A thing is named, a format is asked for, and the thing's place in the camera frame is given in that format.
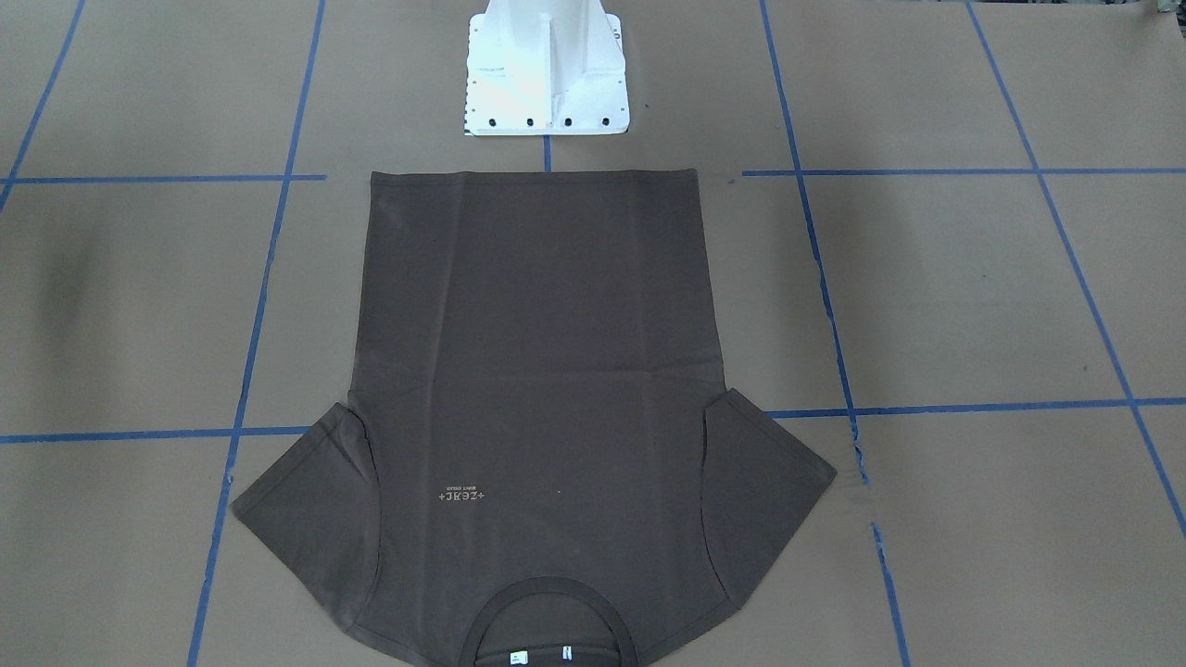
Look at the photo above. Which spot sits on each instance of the dark brown t-shirt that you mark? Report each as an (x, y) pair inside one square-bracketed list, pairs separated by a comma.
[(538, 462)]

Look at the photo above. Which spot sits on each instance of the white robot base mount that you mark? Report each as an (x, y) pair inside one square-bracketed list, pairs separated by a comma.
[(537, 68)]

